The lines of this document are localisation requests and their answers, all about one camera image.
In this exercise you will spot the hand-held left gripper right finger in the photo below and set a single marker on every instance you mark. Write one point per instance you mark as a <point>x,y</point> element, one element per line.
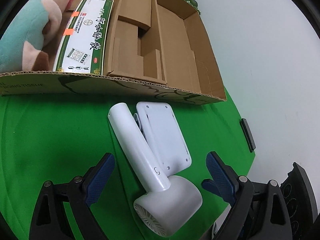
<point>220,170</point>

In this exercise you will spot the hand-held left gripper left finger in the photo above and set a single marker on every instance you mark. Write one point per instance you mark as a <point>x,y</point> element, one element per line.
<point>100,177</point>

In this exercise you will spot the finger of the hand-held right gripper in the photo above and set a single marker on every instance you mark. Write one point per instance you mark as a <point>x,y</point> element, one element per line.
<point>212,186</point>

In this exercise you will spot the white hair dryer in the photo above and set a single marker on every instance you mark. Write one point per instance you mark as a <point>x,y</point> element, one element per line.
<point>170,205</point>

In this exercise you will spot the large cardboard box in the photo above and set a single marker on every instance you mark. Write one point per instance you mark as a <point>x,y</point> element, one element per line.
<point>175,42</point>

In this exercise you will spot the narrow cardboard insert box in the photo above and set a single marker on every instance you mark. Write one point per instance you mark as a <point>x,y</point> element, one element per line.
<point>127,45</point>

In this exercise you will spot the white and green medicine box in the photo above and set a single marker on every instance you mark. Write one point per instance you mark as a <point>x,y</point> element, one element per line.
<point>85,37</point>

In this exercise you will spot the pink pig plush toy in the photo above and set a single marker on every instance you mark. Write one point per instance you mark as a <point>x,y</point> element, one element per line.
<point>22,30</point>

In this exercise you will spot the black rectangular block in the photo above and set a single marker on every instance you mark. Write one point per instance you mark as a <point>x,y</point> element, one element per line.
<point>247,135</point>

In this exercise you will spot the white flat plastic device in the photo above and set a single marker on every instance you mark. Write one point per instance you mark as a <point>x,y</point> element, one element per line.
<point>165,135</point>

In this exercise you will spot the green tablecloth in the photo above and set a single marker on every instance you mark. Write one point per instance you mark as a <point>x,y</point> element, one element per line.
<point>50,130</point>

